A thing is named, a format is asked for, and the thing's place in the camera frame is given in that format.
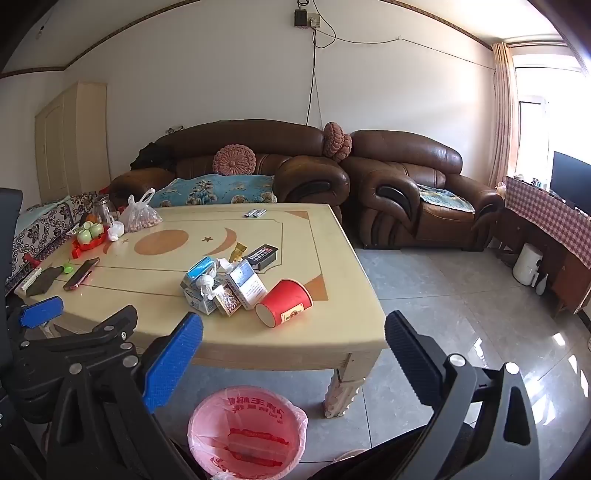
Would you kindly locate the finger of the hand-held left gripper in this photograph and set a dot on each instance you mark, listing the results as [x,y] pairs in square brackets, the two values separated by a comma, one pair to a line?
[41,311]
[113,323]

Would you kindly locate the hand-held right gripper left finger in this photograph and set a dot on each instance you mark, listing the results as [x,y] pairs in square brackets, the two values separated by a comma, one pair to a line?
[173,364]

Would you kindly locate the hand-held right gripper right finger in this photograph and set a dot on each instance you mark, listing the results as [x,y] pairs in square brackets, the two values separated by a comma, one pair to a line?
[411,360]

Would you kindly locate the white milk carton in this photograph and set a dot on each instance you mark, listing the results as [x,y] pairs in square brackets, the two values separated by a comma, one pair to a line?
[196,304]

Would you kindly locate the white tissue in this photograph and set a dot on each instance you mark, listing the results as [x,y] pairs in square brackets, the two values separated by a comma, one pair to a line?
[207,285]

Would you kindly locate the pink lined trash bin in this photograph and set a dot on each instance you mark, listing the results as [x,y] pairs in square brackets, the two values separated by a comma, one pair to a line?
[249,415]

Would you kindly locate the blue milk carton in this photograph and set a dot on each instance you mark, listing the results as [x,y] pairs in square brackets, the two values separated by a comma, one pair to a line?
[199,271]

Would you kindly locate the white and blue cigarette box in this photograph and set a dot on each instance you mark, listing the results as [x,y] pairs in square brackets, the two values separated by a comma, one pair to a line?
[249,286]

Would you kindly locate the red paper cup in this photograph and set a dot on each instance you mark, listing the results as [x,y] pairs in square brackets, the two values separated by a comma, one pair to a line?
[286,300]

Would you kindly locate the gold foil wrapper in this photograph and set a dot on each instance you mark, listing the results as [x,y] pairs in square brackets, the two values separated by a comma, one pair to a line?
[238,251]

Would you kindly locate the black cardboard box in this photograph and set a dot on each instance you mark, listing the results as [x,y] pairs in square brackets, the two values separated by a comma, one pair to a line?
[262,254]

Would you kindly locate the small red plastic piece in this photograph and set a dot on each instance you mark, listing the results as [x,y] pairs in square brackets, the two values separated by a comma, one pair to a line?
[32,261]

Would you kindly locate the dark patterned bed cover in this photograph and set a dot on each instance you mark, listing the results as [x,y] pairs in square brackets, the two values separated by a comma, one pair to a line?
[41,226]

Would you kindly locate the white remote control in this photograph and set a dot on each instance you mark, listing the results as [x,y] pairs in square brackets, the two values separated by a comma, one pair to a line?
[27,280]

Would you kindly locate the small green clip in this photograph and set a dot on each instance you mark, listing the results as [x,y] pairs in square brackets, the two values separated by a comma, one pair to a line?
[68,267]

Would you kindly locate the pink smartphone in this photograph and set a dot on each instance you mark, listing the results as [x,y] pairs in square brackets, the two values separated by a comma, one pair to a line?
[81,274]

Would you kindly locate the green teacup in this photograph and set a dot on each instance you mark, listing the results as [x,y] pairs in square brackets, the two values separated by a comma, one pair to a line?
[84,236]
[95,230]

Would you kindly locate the red plastic tray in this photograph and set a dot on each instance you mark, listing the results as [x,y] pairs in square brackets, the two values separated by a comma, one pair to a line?
[85,250]

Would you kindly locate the small white plastic bag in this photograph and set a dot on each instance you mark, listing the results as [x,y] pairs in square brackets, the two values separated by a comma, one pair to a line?
[116,230]

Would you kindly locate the glass jar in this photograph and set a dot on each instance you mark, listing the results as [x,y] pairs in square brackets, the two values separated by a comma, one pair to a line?
[102,210]

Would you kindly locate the plastic bag of peanuts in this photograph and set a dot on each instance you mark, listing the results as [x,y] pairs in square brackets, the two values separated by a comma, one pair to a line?
[141,217]

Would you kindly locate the beige wooden cabinet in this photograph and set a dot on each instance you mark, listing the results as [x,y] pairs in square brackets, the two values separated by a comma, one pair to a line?
[69,138]

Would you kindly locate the beige wooden coffee table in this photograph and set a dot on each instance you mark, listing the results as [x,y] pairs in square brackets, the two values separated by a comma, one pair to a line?
[314,258]

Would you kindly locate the white round appliance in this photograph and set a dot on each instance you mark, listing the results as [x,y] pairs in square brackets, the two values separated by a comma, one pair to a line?
[526,265]

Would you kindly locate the white bottle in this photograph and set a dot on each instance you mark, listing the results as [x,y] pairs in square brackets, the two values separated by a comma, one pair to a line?
[542,285]

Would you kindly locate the black clothing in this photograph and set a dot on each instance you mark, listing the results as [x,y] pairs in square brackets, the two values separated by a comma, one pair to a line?
[150,157]

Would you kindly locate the blue armchair seat cloth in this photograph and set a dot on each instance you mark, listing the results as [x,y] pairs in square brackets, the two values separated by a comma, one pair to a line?
[445,199]

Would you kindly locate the blue floral blanket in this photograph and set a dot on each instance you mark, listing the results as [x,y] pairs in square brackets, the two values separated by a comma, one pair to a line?
[212,189]

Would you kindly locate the brown wooden sideboard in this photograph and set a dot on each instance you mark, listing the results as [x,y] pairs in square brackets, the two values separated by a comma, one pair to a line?
[572,281]

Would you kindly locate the red checked tablecloth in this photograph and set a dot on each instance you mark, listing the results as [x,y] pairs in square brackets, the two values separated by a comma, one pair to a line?
[545,217]

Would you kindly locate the round pink knitted cushion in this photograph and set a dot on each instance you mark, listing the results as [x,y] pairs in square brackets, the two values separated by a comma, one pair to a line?
[331,137]
[234,160]
[346,148]

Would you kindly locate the brown leather armchair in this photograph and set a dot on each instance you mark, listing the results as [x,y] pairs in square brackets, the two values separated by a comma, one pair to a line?
[406,152]

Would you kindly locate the brown leather sofa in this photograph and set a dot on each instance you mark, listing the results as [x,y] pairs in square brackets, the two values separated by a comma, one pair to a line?
[258,138]

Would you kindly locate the black monitor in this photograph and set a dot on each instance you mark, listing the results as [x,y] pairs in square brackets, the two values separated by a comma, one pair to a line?
[572,180]

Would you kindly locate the window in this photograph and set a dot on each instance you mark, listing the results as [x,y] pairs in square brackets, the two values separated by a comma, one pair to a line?
[531,138]

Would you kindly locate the beige curtain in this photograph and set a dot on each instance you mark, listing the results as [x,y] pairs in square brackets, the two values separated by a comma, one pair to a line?
[503,115]

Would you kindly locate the white wall socket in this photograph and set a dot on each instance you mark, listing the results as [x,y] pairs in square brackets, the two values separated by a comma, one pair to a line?
[315,21]

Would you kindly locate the black wall adapter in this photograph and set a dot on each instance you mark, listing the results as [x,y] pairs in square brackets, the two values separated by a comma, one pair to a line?
[300,17]

